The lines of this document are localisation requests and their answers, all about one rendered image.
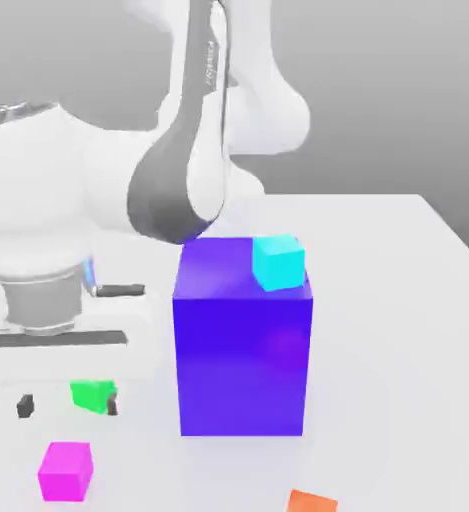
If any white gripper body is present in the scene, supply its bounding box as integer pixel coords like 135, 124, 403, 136
0, 309, 156, 383

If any small green cube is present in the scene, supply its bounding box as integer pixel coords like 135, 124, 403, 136
69, 379, 118, 416

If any small magenta cube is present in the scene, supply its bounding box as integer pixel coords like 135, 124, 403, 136
37, 441, 95, 504

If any small cyan cube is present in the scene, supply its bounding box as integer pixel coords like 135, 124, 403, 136
251, 234, 307, 293

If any small orange cube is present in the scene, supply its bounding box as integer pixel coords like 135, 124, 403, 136
287, 488, 339, 512

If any large purple box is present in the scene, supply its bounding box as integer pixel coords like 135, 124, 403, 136
172, 236, 315, 438

